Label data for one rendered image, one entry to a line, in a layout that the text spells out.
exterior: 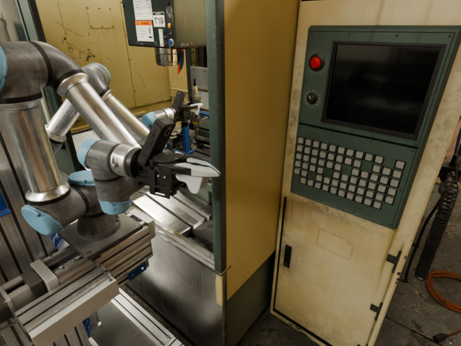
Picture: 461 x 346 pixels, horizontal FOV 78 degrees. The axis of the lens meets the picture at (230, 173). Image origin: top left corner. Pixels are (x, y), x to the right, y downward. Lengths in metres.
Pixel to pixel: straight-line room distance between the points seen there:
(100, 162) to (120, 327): 1.34
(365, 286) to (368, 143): 0.70
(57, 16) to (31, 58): 1.96
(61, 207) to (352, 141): 1.00
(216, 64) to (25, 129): 0.53
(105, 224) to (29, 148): 0.37
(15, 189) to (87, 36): 1.97
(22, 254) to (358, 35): 1.37
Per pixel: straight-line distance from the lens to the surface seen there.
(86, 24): 2.93
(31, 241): 1.27
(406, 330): 2.35
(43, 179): 0.96
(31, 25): 1.96
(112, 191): 0.76
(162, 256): 1.60
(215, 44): 0.86
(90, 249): 1.12
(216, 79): 0.87
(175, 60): 2.03
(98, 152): 0.72
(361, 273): 1.50
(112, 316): 1.99
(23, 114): 0.90
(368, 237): 1.38
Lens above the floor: 1.72
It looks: 27 degrees down
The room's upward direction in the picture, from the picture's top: straight up
